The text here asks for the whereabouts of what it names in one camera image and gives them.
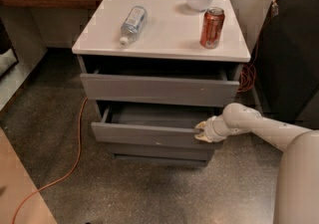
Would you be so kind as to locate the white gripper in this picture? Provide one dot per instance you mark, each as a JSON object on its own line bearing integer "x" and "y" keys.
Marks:
{"x": 209, "y": 129}

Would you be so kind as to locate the grey drawer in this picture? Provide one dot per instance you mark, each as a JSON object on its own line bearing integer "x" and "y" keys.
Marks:
{"x": 161, "y": 151}
{"x": 153, "y": 125}
{"x": 157, "y": 90}

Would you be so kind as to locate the red coke can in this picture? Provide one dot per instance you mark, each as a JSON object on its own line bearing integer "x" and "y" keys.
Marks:
{"x": 211, "y": 28}

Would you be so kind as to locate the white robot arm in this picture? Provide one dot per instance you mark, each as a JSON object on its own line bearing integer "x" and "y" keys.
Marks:
{"x": 297, "y": 189}

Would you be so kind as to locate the grey top drawer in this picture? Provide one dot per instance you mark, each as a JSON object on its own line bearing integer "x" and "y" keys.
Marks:
{"x": 157, "y": 90}

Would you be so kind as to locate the grey bottom drawer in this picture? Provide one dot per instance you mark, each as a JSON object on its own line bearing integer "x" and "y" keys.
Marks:
{"x": 161, "y": 151}

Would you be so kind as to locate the grey drawer cabinet white top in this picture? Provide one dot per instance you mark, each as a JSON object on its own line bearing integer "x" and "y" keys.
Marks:
{"x": 167, "y": 47}

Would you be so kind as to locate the clear plastic water bottle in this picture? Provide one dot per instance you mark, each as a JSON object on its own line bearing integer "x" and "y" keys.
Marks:
{"x": 133, "y": 24}

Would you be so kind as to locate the grey cushion at left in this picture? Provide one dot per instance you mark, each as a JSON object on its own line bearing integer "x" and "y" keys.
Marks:
{"x": 8, "y": 59}

